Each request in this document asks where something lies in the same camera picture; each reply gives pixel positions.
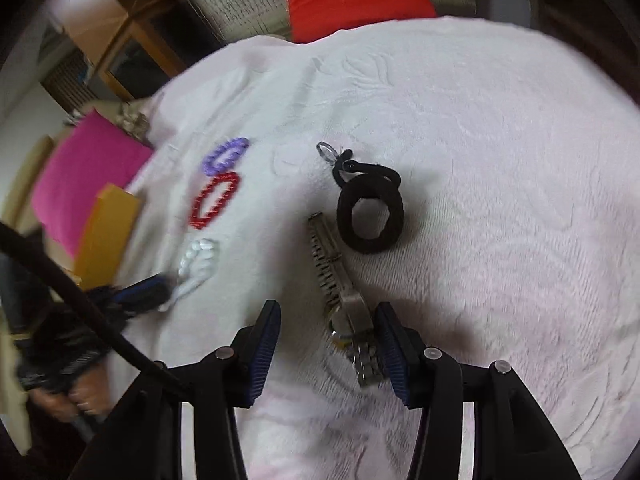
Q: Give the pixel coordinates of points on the silver foil mat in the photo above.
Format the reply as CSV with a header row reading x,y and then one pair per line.
x,y
240,0

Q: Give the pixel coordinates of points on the pink cushion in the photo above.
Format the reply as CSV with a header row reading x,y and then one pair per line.
x,y
85,175

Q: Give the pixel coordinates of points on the orange cardboard box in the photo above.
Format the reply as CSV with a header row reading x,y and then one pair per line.
x,y
107,235

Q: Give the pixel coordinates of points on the silver metal wristwatch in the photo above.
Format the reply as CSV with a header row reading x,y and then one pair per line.
x,y
325,266

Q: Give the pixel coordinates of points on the white embossed towel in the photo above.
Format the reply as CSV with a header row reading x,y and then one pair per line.
x,y
500,160

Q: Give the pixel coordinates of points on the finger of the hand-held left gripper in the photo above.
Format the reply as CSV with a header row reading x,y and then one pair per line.
x,y
146,290

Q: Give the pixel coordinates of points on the beige leather sofa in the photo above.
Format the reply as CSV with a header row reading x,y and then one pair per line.
x,y
32,180

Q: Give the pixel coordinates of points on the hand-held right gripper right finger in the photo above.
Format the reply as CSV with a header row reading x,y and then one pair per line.
x,y
393,355

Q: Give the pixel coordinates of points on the small beige cloth bundle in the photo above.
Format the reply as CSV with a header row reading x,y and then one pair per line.
x,y
134,121

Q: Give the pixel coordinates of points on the person's left hand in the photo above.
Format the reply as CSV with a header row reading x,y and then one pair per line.
x,y
75,397

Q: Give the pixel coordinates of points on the dark slatted shutter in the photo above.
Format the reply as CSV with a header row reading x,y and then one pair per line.
x,y
67,80

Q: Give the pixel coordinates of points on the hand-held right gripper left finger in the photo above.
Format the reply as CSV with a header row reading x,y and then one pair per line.
x,y
264,350

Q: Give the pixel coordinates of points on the dark wooden furniture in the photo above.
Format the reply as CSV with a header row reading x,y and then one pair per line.
x,y
565,5

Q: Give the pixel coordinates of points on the wooden cabinet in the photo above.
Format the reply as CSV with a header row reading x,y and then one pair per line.
x,y
125,15

